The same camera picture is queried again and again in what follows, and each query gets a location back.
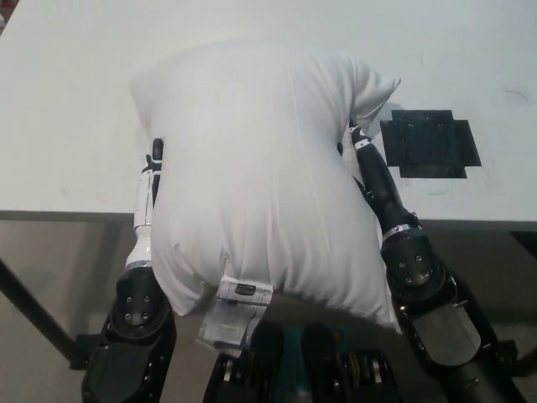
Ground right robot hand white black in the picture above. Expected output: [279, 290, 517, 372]
[347, 119, 421, 237]

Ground dark table frame beam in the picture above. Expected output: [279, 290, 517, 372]
[508, 230, 537, 245]

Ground black floor base plate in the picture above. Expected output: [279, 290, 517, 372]
[69, 333, 102, 371]
[494, 338, 520, 371]

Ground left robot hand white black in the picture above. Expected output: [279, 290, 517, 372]
[124, 137, 165, 270]

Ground white pillow with label tag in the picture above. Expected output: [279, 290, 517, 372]
[128, 39, 403, 360]

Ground black table leg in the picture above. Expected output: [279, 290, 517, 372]
[0, 258, 81, 363]

